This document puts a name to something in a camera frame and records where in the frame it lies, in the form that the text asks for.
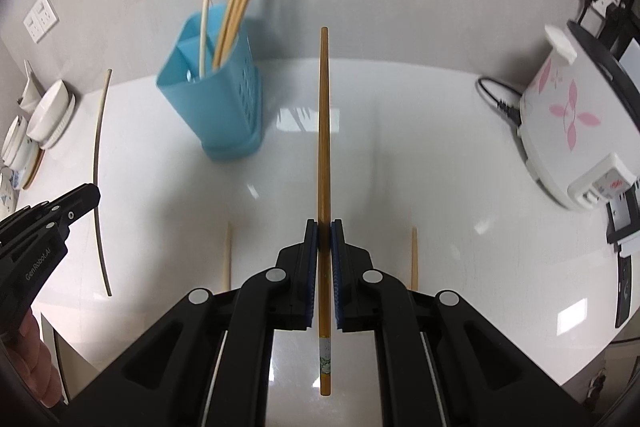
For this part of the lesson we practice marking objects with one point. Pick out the white flowered rice cooker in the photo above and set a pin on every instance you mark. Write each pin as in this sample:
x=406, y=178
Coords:
x=560, y=107

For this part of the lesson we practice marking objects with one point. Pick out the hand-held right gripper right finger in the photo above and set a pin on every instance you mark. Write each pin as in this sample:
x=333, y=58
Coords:
x=337, y=277

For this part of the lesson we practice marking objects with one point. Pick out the brown chopstick with printed end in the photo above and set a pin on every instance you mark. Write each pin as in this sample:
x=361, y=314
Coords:
x=324, y=132

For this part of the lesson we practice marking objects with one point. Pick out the pale grey chopstick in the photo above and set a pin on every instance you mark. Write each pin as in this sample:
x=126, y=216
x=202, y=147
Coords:
x=99, y=132

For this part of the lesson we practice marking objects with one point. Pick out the white ceramic cup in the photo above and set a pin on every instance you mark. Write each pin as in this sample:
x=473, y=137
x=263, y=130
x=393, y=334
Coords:
x=31, y=94

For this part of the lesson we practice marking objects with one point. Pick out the person's left hand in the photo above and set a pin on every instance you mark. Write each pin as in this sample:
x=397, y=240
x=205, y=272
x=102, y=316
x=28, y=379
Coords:
x=35, y=352

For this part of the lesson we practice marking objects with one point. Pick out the black and white appliance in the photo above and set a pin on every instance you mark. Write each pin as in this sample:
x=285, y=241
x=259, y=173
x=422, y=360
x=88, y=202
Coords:
x=625, y=227

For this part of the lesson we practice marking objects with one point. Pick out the cream chopstick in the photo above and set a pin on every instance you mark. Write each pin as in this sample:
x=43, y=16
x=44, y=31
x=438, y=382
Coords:
x=206, y=7

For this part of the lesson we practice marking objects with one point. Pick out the white bowl with dark rim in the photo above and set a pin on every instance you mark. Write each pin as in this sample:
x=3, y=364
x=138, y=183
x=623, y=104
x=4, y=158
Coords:
x=17, y=142

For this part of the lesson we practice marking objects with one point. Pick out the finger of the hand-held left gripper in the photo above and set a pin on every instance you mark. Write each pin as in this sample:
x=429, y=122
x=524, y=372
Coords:
x=25, y=217
x=80, y=202

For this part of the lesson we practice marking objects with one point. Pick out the white ribbed lid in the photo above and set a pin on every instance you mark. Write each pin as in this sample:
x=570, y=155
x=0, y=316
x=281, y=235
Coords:
x=67, y=122

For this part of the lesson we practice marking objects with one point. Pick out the wooden coaster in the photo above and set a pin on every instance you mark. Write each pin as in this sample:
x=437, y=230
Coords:
x=34, y=167

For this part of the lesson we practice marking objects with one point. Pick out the blue plastic utensil holder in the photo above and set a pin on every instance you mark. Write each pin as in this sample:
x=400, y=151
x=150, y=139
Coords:
x=220, y=117

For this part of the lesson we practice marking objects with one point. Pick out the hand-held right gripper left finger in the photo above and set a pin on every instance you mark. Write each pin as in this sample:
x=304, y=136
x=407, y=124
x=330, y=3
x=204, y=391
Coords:
x=311, y=277

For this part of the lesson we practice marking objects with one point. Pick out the large white bowl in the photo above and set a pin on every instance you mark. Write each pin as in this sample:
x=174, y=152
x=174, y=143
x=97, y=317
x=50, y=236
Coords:
x=47, y=109

